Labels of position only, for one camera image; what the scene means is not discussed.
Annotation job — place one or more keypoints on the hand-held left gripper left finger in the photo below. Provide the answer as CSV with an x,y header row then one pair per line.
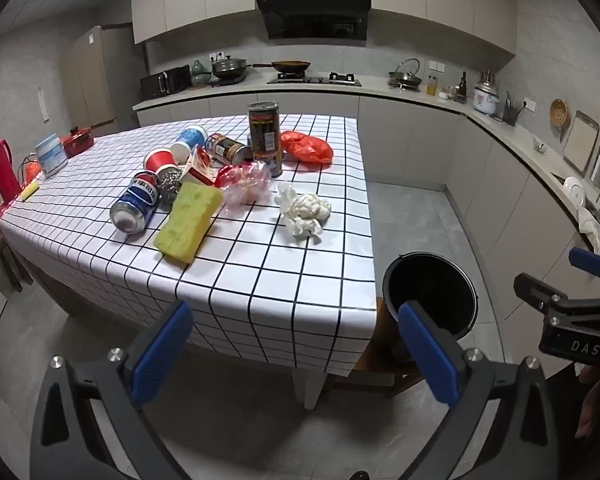
x,y
162,355

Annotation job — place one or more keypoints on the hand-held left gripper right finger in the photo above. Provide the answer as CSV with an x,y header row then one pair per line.
x,y
427,355

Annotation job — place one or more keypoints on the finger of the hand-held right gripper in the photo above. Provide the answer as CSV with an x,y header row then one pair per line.
x,y
587,261
535,292

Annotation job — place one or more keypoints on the black trash bin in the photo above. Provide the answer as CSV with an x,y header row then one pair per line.
x,y
430,280

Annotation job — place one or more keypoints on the large yellow sponge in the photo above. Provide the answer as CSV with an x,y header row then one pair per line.
x,y
190,220

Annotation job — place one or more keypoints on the blue soda can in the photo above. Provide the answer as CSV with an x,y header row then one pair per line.
x,y
135,202

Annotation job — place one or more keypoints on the steel wool scourer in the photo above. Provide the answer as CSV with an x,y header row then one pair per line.
x,y
167,184

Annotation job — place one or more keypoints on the clear plastic bag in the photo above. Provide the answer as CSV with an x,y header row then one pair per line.
x,y
242,187

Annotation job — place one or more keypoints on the red white carton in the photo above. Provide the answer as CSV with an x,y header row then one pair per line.
x,y
200,172

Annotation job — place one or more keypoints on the white tissue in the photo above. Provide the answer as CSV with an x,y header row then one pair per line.
x,y
305,210

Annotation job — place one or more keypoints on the red paper cup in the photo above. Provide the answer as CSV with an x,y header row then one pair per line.
x,y
157,160

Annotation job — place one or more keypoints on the small yellow labelled can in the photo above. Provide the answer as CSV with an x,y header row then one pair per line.
x,y
227,149

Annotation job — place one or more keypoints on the blue white paper cup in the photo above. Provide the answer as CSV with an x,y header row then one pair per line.
x,y
192,137

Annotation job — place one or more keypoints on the red plastic bag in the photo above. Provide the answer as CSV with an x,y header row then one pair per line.
x,y
305,147

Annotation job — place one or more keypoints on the tall dark labelled can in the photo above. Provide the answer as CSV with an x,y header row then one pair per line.
x,y
265,135

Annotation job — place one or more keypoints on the person's right hand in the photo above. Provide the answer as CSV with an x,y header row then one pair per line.
x,y
597,400

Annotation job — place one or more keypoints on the white plate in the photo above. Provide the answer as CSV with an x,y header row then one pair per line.
x,y
575,191

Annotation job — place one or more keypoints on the white black checked tablecloth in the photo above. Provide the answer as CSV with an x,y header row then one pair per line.
x,y
260,285

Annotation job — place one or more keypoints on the grey cutting board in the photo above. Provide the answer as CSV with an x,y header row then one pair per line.
x,y
580,140

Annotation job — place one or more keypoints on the small white bowl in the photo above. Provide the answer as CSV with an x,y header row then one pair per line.
x,y
540,146

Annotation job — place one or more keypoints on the round bamboo tray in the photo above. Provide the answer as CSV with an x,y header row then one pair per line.
x,y
559,112

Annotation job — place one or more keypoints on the dark utensil holder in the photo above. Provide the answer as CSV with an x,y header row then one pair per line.
x,y
510,114

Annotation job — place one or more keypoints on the dark wooden chair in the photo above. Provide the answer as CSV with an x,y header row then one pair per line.
x,y
10,260

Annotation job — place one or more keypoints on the white rice cooker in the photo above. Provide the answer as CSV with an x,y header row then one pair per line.
x,y
487,100

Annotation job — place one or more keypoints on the yellow green scouring pad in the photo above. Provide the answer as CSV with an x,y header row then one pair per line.
x,y
31,191

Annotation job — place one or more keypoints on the dark glass bottle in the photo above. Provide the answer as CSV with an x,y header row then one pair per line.
x,y
462,89

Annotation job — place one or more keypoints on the small orange item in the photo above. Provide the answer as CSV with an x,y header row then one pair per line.
x,y
31,171

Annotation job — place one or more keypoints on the small red pot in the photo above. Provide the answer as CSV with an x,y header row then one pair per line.
x,y
77,142

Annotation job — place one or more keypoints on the yellow oil bottle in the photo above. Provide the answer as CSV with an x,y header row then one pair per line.
x,y
432,87

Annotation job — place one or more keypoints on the red thermos jug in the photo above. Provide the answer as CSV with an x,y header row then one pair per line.
x,y
2,170

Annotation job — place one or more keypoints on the steel kettle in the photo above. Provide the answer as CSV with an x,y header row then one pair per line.
x,y
405,79

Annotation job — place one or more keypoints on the black microwave oven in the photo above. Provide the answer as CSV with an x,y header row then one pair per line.
x,y
165,82

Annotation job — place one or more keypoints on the green ceramic pot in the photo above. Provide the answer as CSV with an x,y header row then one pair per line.
x,y
200,75

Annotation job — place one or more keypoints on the beige refrigerator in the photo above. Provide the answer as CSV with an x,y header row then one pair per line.
x,y
90,80

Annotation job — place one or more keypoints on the black gas stove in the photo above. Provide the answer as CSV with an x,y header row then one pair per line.
x,y
320,81

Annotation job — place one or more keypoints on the grey lidded wok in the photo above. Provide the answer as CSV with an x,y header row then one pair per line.
x,y
230,67

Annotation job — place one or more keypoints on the black range hood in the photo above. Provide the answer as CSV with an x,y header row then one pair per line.
x,y
312,15

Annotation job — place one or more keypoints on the beige upper cabinets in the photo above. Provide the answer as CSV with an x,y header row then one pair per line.
x,y
190,0

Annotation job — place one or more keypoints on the white wall switch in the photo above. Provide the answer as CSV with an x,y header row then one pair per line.
x,y
435,65

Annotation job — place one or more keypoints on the white wall paper strip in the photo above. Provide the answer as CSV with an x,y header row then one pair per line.
x,y
42,105

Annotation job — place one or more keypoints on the white wall socket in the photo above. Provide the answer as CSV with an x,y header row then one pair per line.
x,y
216,57

